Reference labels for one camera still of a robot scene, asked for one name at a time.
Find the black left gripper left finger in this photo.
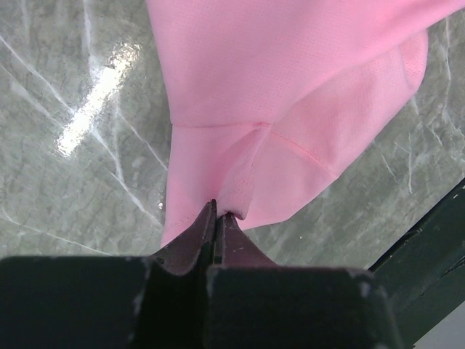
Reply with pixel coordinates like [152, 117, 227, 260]
[1, 201, 217, 348]

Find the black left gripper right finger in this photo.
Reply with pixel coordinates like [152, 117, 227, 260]
[206, 214, 403, 348]

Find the pink t shirt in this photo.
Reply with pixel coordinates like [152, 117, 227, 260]
[147, 1, 464, 244]

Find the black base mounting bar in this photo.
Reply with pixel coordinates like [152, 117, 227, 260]
[369, 182, 464, 348]

